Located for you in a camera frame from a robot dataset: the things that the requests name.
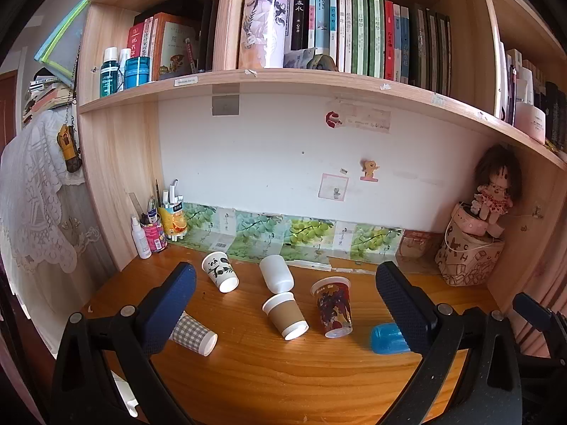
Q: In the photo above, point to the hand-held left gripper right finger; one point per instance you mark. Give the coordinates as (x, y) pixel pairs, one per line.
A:
(403, 310)

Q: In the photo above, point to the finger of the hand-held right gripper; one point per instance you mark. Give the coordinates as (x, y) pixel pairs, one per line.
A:
(531, 310)

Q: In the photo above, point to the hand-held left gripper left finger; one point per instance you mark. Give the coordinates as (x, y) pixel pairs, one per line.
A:
(170, 303)

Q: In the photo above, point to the blue plastic cup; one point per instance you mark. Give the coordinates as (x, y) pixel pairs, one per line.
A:
(389, 338)

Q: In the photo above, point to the grey checkered paper cup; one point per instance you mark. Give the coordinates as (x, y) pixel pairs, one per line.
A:
(192, 338)

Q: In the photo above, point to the panda print paper cup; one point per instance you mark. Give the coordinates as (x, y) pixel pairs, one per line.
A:
(220, 271)

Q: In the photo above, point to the red cartoon print cup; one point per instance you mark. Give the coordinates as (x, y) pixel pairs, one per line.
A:
(334, 306)

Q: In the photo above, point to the orange print pen cup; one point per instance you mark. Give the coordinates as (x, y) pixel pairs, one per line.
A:
(173, 223)

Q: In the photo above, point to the plain white paper cup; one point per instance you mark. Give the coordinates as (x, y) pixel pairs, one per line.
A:
(275, 273)

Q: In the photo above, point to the brown kraft paper cup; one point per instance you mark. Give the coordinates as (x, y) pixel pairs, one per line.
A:
(285, 315)

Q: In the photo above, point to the pink cardboard box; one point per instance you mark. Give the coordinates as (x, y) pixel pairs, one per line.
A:
(418, 248)

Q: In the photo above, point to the white spray bottle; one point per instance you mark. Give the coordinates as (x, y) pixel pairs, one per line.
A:
(141, 241)

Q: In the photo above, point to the red pen holder can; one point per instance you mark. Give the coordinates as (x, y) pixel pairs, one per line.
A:
(153, 234)

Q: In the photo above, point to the beige printed fabric bag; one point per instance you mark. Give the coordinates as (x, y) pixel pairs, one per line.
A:
(467, 259)

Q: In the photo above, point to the white paper sheet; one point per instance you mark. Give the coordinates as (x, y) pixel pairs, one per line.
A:
(124, 389)

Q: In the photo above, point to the clear plastic ruler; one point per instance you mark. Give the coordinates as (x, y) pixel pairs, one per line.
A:
(136, 206)

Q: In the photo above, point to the pink round box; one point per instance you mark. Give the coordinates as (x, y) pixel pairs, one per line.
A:
(471, 220)

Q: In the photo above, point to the row of green tissue boxes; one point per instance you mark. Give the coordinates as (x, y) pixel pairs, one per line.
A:
(305, 230)

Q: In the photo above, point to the brown hair rag doll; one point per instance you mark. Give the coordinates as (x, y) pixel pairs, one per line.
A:
(494, 186)

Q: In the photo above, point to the wooden bookshelf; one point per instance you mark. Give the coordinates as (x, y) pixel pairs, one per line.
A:
(119, 177)

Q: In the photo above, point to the pink square sticker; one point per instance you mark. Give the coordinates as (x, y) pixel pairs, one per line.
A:
(333, 187)

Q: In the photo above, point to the orange pony sticker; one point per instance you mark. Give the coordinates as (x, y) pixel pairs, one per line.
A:
(370, 169)

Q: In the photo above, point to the white lace cloth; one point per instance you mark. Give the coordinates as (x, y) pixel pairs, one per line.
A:
(35, 195)

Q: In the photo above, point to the taped paper strip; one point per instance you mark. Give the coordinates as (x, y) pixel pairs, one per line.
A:
(367, 122)

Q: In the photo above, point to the grey tape patch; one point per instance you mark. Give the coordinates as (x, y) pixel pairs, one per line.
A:
(225, 105)

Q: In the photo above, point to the blue jar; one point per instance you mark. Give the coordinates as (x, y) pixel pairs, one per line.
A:
(137, 73)

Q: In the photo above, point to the large teal bottle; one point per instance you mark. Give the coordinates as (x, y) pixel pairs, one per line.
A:
(108, 75)

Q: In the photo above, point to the small white cap bottle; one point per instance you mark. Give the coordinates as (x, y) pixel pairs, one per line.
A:
(124, 68)

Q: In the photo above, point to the messy stack of books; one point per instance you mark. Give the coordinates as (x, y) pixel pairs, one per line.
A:
(44, 97)

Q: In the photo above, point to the orange cover book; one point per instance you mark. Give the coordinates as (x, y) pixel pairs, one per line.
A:
(175, 46)

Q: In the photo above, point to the red book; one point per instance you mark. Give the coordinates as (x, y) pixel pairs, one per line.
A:
(136, 42)

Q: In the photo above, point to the crumpled patterned paper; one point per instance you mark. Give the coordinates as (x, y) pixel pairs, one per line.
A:
(310, 59)

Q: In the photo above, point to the black binder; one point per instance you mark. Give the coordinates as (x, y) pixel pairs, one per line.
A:
(207, 35)

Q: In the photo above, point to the long row of books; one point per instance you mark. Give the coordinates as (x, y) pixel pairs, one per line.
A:
(367, 35)

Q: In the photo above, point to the green edged folder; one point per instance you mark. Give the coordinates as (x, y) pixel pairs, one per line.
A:
(62, 40)

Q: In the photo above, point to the floral print cylinder tube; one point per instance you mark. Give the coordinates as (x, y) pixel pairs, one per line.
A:
(263, 22)

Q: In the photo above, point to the red wall sticker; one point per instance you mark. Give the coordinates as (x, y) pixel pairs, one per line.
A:
(333, 119)

